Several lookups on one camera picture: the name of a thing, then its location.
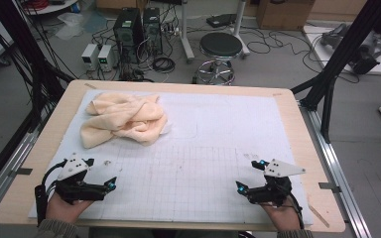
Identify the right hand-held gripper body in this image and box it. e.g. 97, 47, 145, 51
247, 158, 307, 207

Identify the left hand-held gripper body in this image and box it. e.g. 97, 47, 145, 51
54, 157, 108, 203

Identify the peach towel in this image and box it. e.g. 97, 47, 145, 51
79, 92, 170, 149

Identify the person's left hand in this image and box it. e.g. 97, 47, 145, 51
45, 192, 95, 224

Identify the person's right hand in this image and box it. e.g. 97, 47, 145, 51
261, 197, 302, 231

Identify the white grid mat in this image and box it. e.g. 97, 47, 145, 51
28, 88, 314, 226

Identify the white power supply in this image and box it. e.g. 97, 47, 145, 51
97, 44, 117, 72
80, 43, 100, 71

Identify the white base board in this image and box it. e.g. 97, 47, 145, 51
302, 24, 381, 76

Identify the black round stool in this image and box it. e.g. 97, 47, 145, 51
192, 32, 244, 86

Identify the large black computer tower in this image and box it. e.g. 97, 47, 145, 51
113, 7, 145, 63

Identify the clear plastic sheet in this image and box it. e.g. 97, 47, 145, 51
54, 12, 87, 41

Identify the white stand leg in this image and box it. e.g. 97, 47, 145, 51
231, 0, 251, 60
180, 0, 195, 63

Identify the slim black computer tower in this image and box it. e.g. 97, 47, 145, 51
142, 8, 164, 56

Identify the grey machine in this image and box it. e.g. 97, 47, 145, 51
320, 23, 381, 75

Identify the flat black device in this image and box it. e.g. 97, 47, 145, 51
205, 13, 237, 29

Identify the cardboard box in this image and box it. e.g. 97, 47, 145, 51
256, 0, 316, 32

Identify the white round table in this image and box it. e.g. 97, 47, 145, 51
23, 0, 80, 16

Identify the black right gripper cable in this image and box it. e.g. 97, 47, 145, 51
289, 194, 307, 231

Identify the metal table bracket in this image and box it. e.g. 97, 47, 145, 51
317, 181, 341, 193
8, 168, 34, 177

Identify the aluminium rail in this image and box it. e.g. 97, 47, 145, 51
299, 100, 373, 238
0, 130, 39, 226

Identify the loose black floor cable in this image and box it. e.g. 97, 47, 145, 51
244, 26, 312, 56

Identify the coiled black cable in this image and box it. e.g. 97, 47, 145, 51
152, 57, 177, 73

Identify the black frame strut with cables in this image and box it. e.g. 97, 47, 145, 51
0, 0, 75, 133

